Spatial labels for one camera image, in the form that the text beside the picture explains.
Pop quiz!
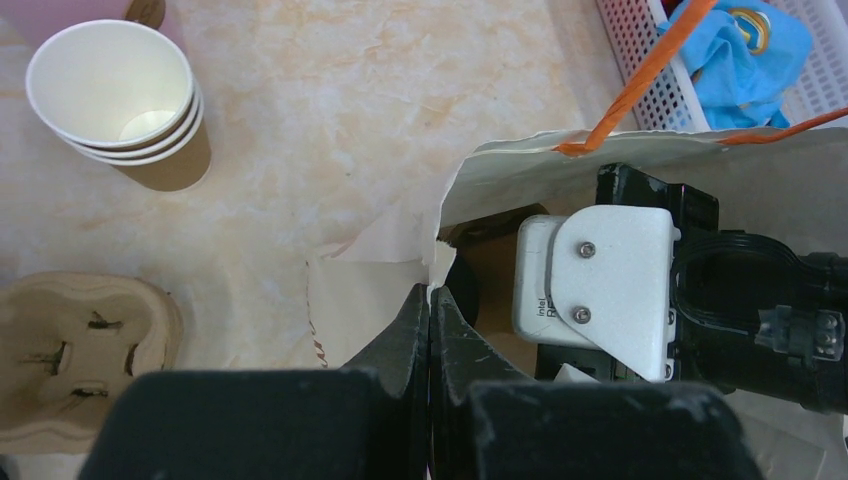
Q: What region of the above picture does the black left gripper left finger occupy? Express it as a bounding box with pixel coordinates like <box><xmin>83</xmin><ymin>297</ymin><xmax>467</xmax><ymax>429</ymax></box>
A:
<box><xmin>80</xmin><ymin>284</ymin><xmax>430</xmax><ymax>479</ymax></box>

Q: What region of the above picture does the blue cartoon cloth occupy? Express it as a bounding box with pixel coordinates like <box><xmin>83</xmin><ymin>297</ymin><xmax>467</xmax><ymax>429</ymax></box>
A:
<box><xmin>679</xmin><ymin>1</ymin><xmax>813</xmax><ymax>130</ymax></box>

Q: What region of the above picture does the brown paper coffee cup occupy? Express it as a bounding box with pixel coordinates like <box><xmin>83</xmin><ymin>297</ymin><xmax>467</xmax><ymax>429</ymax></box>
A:
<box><xmin>459</xmin><ymin>232</ymin><xmax>537</xmax><ymax>376</ymax></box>

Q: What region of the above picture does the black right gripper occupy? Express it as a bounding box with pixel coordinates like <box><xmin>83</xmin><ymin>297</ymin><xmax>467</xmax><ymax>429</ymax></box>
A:
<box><xmin>535</xmin><ymin>163</ymin><xmax>847</xmax><ymax>413</ymax></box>

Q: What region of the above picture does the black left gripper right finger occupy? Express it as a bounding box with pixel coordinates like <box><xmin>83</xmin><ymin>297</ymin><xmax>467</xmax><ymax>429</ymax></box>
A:
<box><xmin>429</xmin><ymin>288</ymin><xmax>761</xmax><ymax>479</ymax></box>

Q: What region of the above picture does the pink straw holder cup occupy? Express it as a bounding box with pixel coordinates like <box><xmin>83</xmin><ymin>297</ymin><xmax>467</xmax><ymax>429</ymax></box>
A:
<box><xmin>1</xmin><ymin>0</ymin><xmax>184</xmax><ymax>48</ymax></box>

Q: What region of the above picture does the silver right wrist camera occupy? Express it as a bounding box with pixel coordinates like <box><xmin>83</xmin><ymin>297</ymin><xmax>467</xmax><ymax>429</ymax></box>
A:
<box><xmin>512</xmin><ymin>205</ymin><xmax>681</xmax><ymax>382</ymax></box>

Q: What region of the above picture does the brown pulp cup carrier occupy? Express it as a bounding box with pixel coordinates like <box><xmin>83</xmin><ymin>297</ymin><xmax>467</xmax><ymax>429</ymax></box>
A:
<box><xmin>1</xmin><ymin>272</ymin><xmax>183</xmax><ymax>455</ymax></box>

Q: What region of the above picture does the cream paper takeout bag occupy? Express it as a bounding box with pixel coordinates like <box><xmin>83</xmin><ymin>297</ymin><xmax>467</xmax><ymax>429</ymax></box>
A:
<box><xmin>301</xmin><ymin>0</ymin><xmax>848</xmax><ymax>480</ymax></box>

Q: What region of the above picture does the stack of brown paper cups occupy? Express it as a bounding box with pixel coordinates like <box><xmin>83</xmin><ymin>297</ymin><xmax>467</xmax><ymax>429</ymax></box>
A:
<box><xmin>25</xmin><ymin>20</ymin><xmax>211</xmax><ymax>192</ymax></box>

